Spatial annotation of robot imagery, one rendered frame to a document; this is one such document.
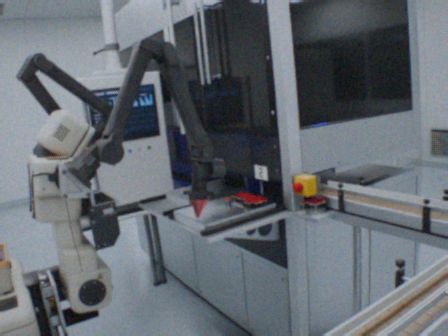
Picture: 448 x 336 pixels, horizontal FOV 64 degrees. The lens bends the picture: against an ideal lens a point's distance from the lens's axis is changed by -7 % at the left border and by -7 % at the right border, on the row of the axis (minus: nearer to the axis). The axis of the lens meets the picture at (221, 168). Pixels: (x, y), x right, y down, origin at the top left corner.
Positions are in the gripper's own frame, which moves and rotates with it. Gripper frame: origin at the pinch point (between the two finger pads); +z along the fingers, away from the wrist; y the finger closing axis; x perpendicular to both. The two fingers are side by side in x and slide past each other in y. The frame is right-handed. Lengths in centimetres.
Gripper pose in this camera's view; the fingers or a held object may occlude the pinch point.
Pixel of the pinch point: (197, 215)
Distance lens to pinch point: 145.6
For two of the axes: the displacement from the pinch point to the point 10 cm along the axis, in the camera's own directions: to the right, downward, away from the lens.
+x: -5.4, -1.0, 8.4
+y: 8.4, 0.2, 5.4
